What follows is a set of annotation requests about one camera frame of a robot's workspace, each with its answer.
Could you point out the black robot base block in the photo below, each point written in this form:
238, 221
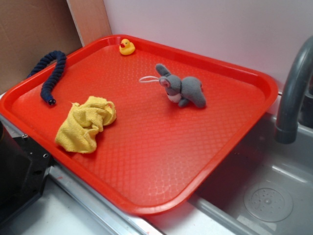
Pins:
24, 166

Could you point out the yellow rubber duck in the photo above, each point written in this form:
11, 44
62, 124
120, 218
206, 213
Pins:
126, 47

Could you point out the red plastic tray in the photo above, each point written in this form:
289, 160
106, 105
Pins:
156, 154

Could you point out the grey plush bunny toy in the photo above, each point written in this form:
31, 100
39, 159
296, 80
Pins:
179, 91

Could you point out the crumpled yellow cloth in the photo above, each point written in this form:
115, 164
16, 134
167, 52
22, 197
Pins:
84, 121

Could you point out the wooden board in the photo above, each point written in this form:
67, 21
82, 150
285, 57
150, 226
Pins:
90, 19

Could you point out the grey plastic faucet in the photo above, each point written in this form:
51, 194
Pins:
296, 104

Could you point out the grey plastic sink basin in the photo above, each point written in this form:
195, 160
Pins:
261, 188

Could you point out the brown cardboard panel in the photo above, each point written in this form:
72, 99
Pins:
30, 29

